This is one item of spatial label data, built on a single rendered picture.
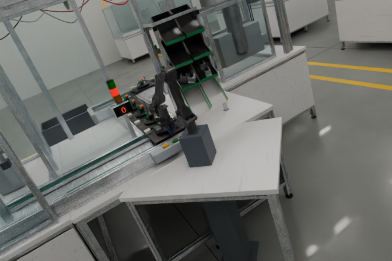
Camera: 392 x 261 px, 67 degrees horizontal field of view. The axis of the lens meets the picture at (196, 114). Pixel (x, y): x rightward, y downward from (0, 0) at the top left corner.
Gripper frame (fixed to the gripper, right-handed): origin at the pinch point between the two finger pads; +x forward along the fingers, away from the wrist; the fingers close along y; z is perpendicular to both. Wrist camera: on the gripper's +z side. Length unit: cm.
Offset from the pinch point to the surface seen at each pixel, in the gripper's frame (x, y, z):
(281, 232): 47, -17, -69
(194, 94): -6.5, -32.0, 21.5
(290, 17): 59, -445, 354
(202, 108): 1.8, -30.8, 13.0
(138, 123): 7, 8, 54
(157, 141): 6.9, 8.3, 10.0
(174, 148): 10.1, 3.3, -4.4
